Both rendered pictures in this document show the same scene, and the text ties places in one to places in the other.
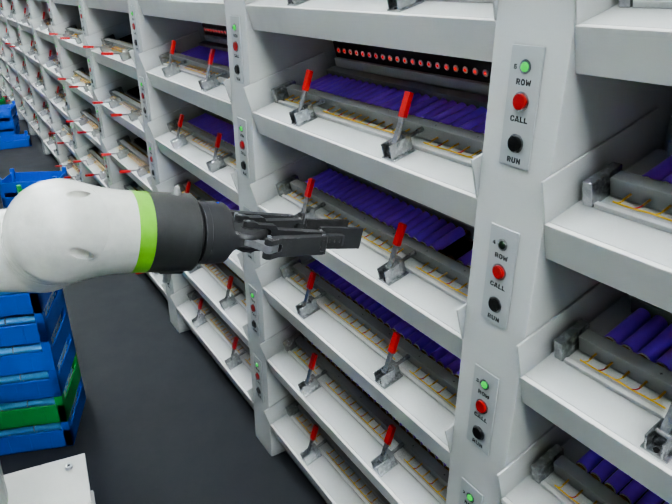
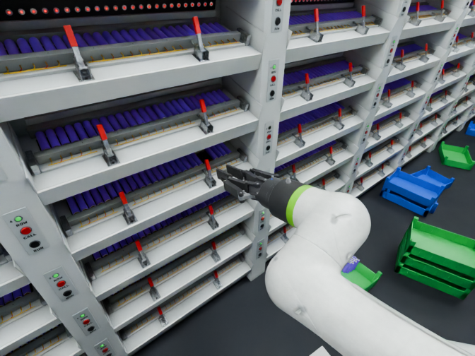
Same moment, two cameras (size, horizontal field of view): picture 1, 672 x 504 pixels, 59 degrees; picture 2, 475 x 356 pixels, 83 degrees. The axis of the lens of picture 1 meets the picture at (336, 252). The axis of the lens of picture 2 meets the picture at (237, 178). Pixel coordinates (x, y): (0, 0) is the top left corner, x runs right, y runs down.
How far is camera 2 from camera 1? 1.01 m
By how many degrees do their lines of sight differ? 80
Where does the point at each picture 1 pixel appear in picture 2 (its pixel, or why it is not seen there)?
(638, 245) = (295, 103)
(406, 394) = (224, 219)
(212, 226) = not seen: hidden behind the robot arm
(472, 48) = (249, 66)
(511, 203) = (271, 113)
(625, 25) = (295, 46)
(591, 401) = (285, 150)
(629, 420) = (292, 147)
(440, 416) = (237, 209)
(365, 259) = (190, 191)
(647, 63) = (299, 55)
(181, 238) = not seen: hidden behind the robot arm
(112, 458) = not seen: outside the picture
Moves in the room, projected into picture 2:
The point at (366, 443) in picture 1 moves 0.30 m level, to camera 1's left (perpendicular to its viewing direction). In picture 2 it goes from (201, 264) to (200, 345)
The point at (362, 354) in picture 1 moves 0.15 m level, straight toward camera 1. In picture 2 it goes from (194, 234) to (235, 232)
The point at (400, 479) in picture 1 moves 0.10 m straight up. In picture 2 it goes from (223, 251) to (223, 235)
